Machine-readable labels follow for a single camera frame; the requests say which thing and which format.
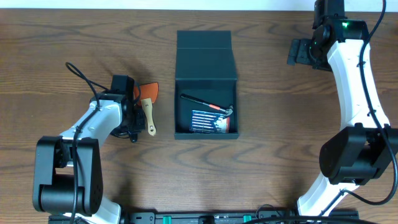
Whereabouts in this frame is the orange scraper wooden handle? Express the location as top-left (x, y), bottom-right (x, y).
top-left (134, 82), bottom-right (159, 136)

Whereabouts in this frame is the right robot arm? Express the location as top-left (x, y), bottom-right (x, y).
top-left (287, 0), bottom-right (397, 222)

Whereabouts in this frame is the blue screwdriver set package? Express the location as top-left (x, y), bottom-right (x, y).
top-left (190, 110), bottom-right (231, 134)

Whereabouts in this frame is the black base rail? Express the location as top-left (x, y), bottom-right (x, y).
top-left (119, 210), bottom-right (360, 224)

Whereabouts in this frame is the small claw hammer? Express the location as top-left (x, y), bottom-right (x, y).
top-left (180, 94), bottom-right (234, 116)

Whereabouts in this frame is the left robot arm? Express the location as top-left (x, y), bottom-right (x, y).
top-left (32, 75), bottom-right (145, 223)

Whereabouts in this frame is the black open gift box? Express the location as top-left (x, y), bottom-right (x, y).
top-left (174, 30), bottom-right (239, 140)

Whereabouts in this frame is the black yellow screwdriver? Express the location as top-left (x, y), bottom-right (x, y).
top-left (129, 133), bottom-right (137, 143)

